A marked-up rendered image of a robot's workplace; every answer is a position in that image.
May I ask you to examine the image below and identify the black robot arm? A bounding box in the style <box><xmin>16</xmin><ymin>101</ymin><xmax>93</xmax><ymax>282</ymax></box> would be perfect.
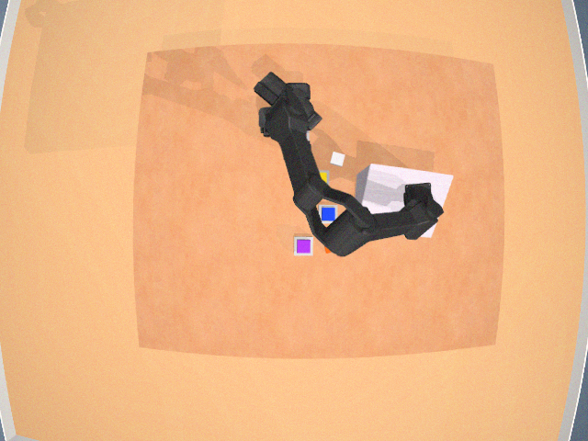
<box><xmin>253</xmin><ymin>72</ymin><xmax>444</xmax><ymax>256</ymax></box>

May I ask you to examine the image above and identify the yellow button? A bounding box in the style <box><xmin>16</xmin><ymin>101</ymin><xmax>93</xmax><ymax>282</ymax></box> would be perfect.
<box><xmin>319</xmin><ymin>170</ymin><xmax>330</xmax><ymax>185</ymax></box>

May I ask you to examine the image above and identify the purple button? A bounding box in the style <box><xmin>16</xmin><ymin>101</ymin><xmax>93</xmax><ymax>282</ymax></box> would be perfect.
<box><xmin>294</xmin><ymin>236</ymin><xmax>313</xmax><ymax>256</ymax></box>

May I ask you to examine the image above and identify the blue button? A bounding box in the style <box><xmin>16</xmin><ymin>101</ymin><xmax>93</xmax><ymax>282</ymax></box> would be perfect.
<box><xmin>318</xmin><ymin>205</ymin><xmax>338</xmax><ymax>224</ymax></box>

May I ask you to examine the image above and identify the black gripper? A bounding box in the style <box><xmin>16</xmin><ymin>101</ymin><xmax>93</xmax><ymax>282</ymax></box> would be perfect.
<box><xmin>288</xmin><ymin>83</ymin><xmax>311</xmax><ymax>100</ymax></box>

